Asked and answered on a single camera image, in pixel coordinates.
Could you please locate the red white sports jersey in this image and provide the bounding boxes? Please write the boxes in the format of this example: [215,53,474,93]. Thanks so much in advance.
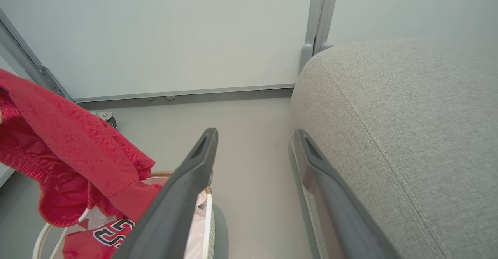
[0,69,163,259]

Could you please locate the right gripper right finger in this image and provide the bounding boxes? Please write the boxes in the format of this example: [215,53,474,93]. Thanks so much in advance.
[293,129,401,259]

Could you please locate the grey fabric sofa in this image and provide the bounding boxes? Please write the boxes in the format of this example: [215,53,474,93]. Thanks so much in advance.
[289,39,498,259]

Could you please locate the grey partition post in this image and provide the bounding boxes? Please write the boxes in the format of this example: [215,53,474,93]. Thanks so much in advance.
[313,0,341,55]
[299,0,325,73]

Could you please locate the grey partition bottom rail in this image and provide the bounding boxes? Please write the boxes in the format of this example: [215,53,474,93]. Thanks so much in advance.
[73,83,296,103]

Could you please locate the grey partition frame bar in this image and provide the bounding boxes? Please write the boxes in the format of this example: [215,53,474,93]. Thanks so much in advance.
[0,9,74,102]

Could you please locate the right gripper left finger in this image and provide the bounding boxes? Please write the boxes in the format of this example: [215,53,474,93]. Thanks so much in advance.
[113,128,219,259]

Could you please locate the grey partition support leg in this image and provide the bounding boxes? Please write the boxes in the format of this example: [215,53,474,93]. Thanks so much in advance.
[90,111,114,122]

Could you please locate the white laundry basket brown rim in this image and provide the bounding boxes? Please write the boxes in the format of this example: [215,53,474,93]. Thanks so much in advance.
[33,171,215,259]

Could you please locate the white basket liner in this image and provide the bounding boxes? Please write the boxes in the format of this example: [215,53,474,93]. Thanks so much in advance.
[144,177,207,259]

